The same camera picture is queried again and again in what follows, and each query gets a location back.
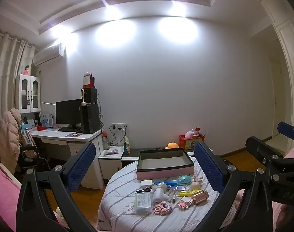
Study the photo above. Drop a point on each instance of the snack bag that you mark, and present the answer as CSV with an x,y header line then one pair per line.
x,y
126,146

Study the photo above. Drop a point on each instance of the white charger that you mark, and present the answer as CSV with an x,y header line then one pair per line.
x,y
146,183

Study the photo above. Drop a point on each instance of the white wardrobe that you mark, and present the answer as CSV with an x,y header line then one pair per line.
x,y
287,41

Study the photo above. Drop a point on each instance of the small doll in pink dress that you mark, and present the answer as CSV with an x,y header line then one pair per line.
x,y
26,70

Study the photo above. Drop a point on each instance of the red printed toy box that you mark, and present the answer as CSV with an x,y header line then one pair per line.
x,y
192,143

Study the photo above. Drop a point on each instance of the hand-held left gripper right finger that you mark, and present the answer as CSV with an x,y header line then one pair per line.
x,y
209,166

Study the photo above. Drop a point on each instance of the white nightstand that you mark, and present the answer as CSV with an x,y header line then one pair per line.
x,y
110,166

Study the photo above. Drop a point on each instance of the white desk with drawers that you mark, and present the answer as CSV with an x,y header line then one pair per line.
x,y
55,135

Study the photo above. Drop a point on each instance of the white glass-door cabinet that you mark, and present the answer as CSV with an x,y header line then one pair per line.
x,y
28,93

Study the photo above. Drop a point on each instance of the blue bar-shaped case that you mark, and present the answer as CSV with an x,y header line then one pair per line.
x,y
165,182

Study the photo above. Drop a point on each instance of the pink item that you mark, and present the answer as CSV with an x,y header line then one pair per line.
x,y
111,151

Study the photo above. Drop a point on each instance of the white wall outlet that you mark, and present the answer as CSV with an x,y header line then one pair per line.
x,y
119,126

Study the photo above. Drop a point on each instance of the black keyboard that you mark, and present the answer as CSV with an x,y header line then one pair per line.
x,y
66,129

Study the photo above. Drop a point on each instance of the pink blanket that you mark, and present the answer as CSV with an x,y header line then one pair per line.
x,y
4,188

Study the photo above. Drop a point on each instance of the white astronaut figure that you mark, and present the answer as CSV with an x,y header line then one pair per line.
x,y
159,191

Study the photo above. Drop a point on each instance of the black computer tower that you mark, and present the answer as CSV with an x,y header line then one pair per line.
x,y
90,119

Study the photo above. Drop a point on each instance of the striped garment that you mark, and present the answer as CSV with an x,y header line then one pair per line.
x,y
27,139

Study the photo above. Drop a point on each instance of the small doll figure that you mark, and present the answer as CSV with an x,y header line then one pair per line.
x,y
196,185

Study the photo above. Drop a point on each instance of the black computer monitor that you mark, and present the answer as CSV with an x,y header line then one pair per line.
x,y
68,112

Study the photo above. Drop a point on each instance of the white air conditioner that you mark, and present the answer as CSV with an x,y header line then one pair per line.
x,y
49,54

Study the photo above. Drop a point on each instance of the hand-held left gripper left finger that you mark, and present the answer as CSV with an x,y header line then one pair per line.
x,y
81,165

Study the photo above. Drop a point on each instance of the teal ball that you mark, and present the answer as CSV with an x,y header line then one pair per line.
x,y
184,180

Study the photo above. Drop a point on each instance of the pink plush toy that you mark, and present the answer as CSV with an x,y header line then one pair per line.
x,y
190,134

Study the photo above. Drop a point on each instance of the rose gold cylinder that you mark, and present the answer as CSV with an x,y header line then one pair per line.
x,y
201,197

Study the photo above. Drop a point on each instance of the blue and white boxes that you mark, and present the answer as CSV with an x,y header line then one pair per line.
x,y
47,121

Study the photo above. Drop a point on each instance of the purple mouse pad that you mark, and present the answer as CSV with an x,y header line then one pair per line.
x,y
69,135

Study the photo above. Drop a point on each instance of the cream curtain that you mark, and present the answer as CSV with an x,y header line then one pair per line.
x,y
4,77

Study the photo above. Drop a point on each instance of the small glass bottle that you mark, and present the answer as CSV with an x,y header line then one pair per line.
x,y
172,195

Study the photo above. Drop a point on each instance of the black low cabinet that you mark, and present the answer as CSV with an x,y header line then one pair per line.
x,y
133,153

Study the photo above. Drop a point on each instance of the yellow tube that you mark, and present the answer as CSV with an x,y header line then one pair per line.
x,y
186,193

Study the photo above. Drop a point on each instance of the black speaker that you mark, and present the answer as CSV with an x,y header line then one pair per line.
x,y
91,96

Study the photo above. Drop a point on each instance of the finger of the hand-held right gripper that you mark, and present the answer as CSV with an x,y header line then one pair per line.
x,y
262,149
288,128

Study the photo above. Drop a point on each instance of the white door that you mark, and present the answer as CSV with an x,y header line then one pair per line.
x,y
278,101

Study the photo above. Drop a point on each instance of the pink block toy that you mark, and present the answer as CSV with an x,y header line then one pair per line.
x,y
161,208
185,203

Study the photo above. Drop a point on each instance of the white desk calendar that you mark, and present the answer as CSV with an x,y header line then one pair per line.
x,y
87,78

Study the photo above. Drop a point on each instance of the bunch of black hair clips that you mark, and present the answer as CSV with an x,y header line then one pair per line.
x,y
144,190

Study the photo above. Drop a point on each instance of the orange plush toy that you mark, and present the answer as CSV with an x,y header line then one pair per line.
x,y
172,145

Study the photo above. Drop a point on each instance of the small blue yellow box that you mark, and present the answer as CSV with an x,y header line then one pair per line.
x,y
176,188

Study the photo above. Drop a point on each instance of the clear plastic box green label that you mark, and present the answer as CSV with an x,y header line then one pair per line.
x,y
143,203

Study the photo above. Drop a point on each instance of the bottle with red cap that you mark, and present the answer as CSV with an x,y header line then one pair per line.
x,y
106,141

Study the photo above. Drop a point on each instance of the pink puffer jacket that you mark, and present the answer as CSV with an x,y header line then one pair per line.
x,y
9,137

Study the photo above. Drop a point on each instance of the pink box with black inside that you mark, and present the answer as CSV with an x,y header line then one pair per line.
x,y
165,172

